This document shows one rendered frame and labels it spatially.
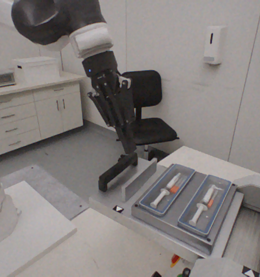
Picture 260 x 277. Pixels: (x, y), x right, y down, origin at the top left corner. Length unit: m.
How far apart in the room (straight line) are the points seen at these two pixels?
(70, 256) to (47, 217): 0.16
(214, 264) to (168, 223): 0.10
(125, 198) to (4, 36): 2.83
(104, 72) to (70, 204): 0.53
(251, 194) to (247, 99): 1.41
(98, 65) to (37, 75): 2.32
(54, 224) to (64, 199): 0.14
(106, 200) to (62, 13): 0.40
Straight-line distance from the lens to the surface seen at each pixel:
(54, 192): 0.97
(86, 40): 0.48
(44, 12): 0.53
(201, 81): 2.10
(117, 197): 0.57
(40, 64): 2.82
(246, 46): 1.95
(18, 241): 0.81
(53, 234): 0.79
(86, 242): 0.78
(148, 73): 2.19
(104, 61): 0.52
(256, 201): 0.65
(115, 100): 0.54
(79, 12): 0.54
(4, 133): 2.71
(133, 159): 0.65
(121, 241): 0.77
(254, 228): 0.62
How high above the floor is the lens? 1.34
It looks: 26 degrees down
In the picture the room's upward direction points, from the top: straight up
